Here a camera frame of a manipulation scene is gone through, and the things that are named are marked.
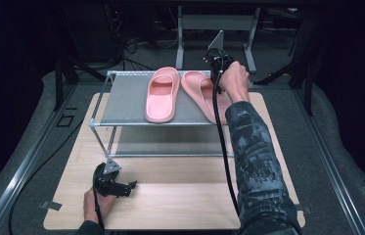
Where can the black metal stand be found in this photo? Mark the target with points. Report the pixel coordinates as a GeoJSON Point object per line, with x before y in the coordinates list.
{"type": "Point", "coordinates": [308, 91]}
{"type": "Point", "coordinates": [58, 81]}

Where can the grey metal table frame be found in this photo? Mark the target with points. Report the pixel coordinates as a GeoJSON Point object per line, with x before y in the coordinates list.
{"type": "Point", "coordinates": [203, 23]}

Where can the person's right hand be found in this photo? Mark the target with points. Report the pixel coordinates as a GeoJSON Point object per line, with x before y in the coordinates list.
{"type": "Point", "coordinates": [237, 81]}

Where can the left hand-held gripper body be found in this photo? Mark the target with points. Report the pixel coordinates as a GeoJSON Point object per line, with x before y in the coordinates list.
{"type": "Point", "coordinates": [106, 184]}

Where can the pink foam slipper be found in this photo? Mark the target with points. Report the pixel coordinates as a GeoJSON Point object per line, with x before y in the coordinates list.
{"type": "Point", "coordinates": [199, 89]}
{"type": "Point", "coordinates": [160, 98]}

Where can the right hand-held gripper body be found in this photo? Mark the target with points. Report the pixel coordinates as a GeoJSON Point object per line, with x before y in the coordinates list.
{"type": "Point", "coordinates": [216, 62]}

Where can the grey metal shoe rack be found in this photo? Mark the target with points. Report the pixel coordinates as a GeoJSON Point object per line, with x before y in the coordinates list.
{"type": "Point", "coordinates": [127, 98]}

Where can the person's left hand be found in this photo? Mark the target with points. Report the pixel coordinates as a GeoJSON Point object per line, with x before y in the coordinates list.
{"type": "Point", "coordinates": [92, 207]}

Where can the aluminium floor rail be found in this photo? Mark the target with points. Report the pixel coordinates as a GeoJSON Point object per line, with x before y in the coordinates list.
{"type": "Point", "coordinates": [23, 169]}
{"type": "Point", "coordinates": [330, 163]}

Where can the grey tape strip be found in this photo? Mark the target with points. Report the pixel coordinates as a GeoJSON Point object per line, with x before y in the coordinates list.
{"type": "Point", "coordinates": [52, 205]}
{"type": "Point", "coordinates": [304, 209]}

